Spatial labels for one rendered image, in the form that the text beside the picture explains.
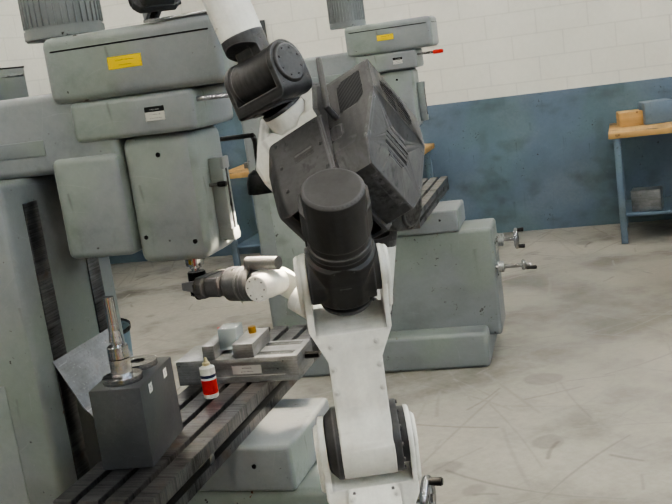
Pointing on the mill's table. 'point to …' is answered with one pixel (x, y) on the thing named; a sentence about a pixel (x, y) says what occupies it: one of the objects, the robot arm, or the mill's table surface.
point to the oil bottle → (208, 380)
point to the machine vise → (270, 355)
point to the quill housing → (175, 193)
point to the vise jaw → (251, 343)
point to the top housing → (135, 60)
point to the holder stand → (136, 414)
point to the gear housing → (150, 113)
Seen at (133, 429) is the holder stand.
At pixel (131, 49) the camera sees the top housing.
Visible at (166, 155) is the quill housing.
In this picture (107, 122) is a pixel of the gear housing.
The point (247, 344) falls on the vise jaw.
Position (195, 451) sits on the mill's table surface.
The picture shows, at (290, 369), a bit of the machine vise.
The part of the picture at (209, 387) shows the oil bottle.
